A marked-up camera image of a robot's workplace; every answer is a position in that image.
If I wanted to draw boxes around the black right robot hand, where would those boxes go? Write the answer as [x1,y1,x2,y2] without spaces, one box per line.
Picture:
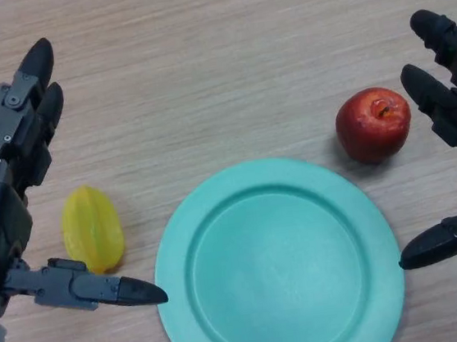
[370,6,457,272]

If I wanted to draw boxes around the red apple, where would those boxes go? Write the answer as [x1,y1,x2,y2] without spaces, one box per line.
[331,83,417,168]

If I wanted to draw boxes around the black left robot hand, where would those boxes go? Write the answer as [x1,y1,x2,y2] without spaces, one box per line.
[0,26,171,326]

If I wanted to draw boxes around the green round plate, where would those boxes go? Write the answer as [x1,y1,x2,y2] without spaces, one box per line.
[142,144,413,342]

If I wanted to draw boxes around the yellow starfruit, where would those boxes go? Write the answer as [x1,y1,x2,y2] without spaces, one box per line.
[57,181,130,280]

